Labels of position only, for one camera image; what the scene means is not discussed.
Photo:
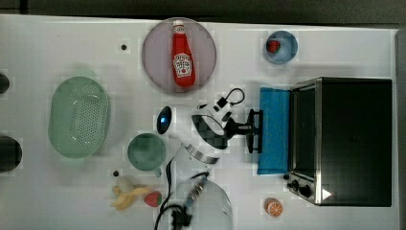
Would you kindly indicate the grey round plate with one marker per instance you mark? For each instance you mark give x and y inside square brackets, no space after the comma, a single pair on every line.
[156,54]

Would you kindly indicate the blue bowl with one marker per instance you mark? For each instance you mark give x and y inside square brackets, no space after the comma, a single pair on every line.
[288,49]

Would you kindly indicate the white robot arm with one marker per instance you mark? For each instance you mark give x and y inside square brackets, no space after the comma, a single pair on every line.
[194,201]

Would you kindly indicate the red strawberry in bowl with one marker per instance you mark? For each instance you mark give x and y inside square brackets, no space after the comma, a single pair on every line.
[273,46]

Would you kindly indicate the orange half toy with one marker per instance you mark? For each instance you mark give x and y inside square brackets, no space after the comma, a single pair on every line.
[273,207]

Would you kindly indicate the black round container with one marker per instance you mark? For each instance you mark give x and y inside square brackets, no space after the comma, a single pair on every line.
[4,83]

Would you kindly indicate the red ketchup bottle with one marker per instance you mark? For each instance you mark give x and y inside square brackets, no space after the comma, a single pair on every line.
[181,56]

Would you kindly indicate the green colander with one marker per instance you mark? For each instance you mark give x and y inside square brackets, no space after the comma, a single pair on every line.
[79,117]

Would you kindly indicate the red toy strawberry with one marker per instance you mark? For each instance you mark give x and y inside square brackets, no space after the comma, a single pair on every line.
[153,199]

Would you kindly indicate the peeled toy banana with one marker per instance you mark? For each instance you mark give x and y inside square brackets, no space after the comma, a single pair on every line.
[126,193]

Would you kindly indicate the green mug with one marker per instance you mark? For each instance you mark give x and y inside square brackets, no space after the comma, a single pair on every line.
[147,152]

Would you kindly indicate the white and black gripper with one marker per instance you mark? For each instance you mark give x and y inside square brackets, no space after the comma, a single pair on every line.
[216,127]

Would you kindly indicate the silver toaster oven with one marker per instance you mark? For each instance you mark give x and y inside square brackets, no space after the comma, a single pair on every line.
[331,139]

